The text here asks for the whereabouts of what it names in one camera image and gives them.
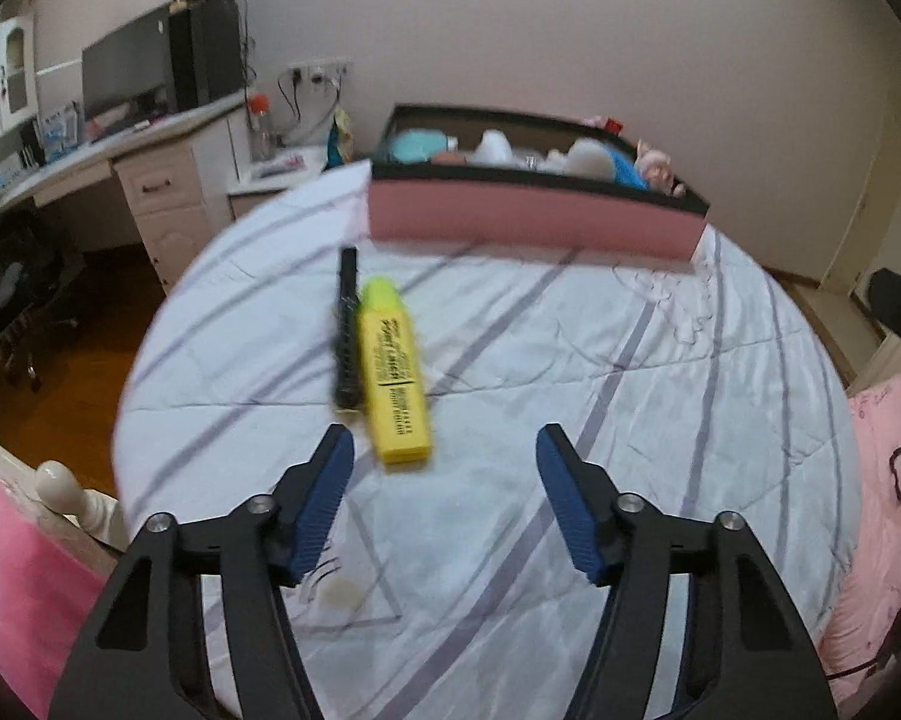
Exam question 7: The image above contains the bright pink blanket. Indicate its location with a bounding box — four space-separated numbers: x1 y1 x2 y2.
0 427 122 720

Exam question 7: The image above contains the black power cable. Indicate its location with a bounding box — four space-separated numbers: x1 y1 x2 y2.
278 71 347 143

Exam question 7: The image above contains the black computer monitor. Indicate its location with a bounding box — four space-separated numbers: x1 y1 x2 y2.
82 4 178 125

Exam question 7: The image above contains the pink and black storage box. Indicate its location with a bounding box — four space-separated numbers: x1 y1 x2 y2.
365 103 710 263

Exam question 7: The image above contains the snack bag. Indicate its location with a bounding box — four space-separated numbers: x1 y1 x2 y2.
326 106 354 170

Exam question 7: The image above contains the yellow highlighter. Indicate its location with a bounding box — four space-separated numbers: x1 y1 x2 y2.
355 277 433 466

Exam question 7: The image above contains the black computer tower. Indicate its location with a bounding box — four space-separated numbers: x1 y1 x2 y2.
169 0 243 112

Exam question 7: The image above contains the white desk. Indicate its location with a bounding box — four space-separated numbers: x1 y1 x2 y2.
0 90 253 293

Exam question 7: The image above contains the blue case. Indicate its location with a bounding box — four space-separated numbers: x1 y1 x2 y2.
604 146 650 188

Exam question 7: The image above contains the black office chair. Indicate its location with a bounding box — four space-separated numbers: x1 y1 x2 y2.
0 210 88 391

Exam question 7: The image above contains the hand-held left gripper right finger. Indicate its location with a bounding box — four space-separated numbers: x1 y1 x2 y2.
534 424 842 720

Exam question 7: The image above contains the clear bottle with orange cap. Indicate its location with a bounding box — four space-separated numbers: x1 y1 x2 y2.
247 94 275 162

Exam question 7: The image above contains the white round cat figure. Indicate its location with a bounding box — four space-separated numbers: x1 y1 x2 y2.
566 136 618 182

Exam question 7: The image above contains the teal round case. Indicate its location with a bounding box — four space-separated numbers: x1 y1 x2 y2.
386 129 458 164

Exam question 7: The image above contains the round table, striped cloth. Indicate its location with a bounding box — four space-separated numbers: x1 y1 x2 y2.
113 161 864 720

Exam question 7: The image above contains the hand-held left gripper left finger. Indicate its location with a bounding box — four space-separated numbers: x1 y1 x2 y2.
49 424 358 720

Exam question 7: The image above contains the pale pink printed quilt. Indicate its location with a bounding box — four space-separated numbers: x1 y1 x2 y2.
821 375 901 698

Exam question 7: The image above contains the white wall socket strip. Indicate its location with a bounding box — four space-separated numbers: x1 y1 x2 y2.
289 56 354 87

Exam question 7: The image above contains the white heart-shaped lamp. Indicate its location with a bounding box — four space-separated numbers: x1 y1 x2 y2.
473 130 518 164

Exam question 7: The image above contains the black and white low cabinet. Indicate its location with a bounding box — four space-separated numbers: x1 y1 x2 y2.
229 142 373 222

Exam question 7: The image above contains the white glass door cabinet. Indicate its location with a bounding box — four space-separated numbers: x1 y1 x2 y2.
0 15 39 143

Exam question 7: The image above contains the blue and white carton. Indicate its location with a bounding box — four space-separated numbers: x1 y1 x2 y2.
38 103 84 147

